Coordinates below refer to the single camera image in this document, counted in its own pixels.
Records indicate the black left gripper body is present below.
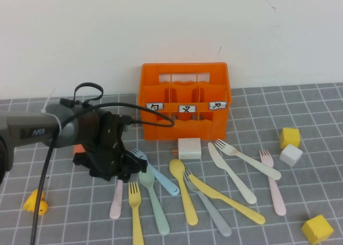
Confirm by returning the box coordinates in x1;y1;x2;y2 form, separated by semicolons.
72;112;135;182

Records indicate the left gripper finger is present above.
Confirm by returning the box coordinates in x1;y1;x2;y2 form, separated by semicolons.
125;152;149;174
117;167;135;183

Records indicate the pink plastic fork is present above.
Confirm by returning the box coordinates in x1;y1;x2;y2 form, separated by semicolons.
258;149;287;217

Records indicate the orange plastic cutlery holder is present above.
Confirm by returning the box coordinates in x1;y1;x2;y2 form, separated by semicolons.
137;62;232;142

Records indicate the blue plastic fork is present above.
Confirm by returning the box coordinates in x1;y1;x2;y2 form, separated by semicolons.
130;148;181;196

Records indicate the yellow plastic fork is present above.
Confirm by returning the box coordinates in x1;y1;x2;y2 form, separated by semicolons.
128;181;145;245

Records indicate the green plastic spoon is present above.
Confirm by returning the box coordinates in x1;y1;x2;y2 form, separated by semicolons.
138;169;171;236

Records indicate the yellow plastic spoon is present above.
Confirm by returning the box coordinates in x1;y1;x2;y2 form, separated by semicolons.
168;158;199;226

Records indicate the white label marked 勺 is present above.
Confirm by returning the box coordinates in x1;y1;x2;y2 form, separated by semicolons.
145;102;165;113

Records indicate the white zip tie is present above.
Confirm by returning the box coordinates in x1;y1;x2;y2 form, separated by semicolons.
40;87;63;136

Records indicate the white label marked 叉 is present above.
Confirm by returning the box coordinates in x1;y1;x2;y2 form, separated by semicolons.
178;104;198;114

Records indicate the grey plastic fork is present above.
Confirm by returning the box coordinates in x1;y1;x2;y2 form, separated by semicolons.
183;168;233;237

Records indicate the cream plastic knife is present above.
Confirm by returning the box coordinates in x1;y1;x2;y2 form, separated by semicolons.
207;142;258;205

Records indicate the yellow plastic knife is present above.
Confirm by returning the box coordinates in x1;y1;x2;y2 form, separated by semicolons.
188;173;266;226

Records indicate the yellow rubber duck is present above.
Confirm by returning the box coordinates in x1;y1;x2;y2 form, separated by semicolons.
22;189;50;217

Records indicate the white label marked 刀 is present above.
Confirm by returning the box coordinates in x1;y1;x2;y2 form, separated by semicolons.
208;101;228;110

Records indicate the cream plastic fork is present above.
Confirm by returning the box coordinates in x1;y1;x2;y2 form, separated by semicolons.
213;138;282;181

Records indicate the grey checked tablecloth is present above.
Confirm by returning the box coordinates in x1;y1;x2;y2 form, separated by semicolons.
0;83;343;245

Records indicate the white foam cube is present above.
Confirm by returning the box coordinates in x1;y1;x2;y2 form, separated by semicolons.
279;144;304;167

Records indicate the yellow foam cube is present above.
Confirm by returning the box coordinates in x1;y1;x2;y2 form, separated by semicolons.
279;127;301;150
301;214;335;245

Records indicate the black looped cable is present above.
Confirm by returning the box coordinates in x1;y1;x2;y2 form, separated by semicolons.
73;81;104;108

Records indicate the black camera cable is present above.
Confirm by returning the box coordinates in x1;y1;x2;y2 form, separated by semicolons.
29;102;176;245

